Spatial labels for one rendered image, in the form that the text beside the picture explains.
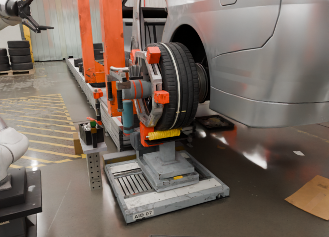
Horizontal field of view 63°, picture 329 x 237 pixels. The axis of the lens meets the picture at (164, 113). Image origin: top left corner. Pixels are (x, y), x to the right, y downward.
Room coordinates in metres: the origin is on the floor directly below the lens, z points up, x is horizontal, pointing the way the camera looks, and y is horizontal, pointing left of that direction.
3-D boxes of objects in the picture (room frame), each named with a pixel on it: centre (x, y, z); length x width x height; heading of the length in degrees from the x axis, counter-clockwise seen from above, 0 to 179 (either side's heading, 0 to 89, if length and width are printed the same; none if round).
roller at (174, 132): (1.93, 0.00, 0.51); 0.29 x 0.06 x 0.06; 112
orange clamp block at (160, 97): (1.72, 0.02, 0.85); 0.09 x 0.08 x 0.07; 22
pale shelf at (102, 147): (2.02, 0.59, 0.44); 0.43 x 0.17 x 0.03; 22
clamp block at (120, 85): (1.77, 0.27, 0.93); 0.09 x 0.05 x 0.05; 112
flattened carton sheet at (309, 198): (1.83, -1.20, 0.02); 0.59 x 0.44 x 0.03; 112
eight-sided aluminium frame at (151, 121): (2.01, 0.14, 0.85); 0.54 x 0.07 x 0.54; 22
